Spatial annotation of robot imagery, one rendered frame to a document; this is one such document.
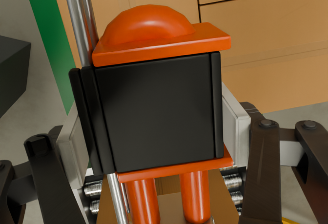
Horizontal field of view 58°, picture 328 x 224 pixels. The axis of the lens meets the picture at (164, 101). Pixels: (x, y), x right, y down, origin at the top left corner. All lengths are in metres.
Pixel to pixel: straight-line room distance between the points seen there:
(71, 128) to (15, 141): 1.63
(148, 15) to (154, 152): 0.08
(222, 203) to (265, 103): 0.38
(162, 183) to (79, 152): 0.85
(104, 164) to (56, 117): 1.47
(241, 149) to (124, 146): 0.07
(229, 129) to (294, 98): 0.96
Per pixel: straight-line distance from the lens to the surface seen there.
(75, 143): 0.16
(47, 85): 1.59
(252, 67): 1.01
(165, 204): 0.26
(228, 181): 1.21
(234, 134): 0.16
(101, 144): 0.18
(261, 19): 0.98
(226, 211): 0.90
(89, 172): 1.04
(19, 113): 1.70
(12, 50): 1.39
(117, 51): 0.16
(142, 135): 0.17
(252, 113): 0.17
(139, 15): 0.17
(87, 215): 1.20
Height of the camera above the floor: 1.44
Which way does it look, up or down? 66 degrees down
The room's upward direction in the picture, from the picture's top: 167 degrees clockwise
